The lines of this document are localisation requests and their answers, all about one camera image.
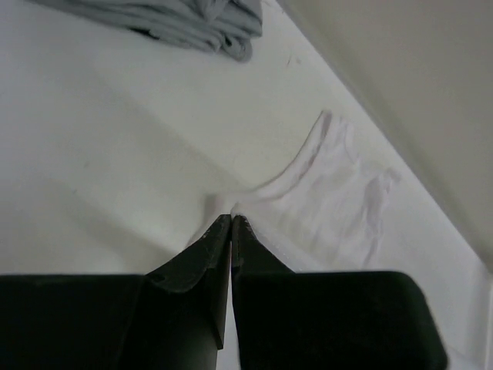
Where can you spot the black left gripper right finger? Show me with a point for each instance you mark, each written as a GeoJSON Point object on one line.
{"type": "Point", "coordinates": [327, 320]}

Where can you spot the white tank top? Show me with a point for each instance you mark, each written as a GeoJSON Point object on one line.
{"type": "Point", "coordinates": [324, 211]}

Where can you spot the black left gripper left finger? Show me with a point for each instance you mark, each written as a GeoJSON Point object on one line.
{"type": "Point", "coordinates": [171, 318]}

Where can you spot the folded grey tank top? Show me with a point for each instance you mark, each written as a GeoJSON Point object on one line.
{"type": "Point", "coordinates": [225, 27]}

